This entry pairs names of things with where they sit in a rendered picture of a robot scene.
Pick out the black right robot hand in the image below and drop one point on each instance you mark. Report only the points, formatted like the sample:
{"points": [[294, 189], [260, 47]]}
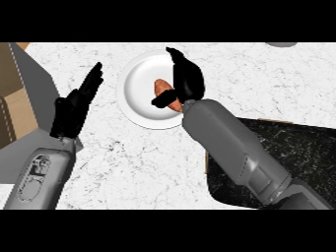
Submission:
{"points": [[186, 78]]}

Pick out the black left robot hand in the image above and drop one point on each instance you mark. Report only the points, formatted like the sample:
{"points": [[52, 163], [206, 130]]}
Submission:
{"points": [[72, 108]]}

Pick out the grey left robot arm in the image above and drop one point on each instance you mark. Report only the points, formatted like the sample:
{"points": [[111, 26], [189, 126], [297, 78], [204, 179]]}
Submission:
{"points": [[41, 177]]}

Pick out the orange sweet potato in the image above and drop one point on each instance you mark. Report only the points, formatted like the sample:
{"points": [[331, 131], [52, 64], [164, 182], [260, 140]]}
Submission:
{"points": [[163, 88]]}

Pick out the white round plate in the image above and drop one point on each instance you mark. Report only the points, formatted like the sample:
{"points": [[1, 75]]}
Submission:
{"points": [[145, 95]]}

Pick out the black marbled tray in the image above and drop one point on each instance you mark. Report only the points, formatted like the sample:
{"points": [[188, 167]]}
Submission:
{"points": [[300, 157]]}

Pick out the open wooden cabinet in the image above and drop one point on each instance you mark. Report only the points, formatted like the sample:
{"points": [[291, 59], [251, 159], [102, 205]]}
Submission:
{"points": [[0, 95]]}

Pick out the grey round object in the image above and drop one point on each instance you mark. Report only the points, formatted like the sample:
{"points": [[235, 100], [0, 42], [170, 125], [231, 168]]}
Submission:
{"points": [[280, 44]]}

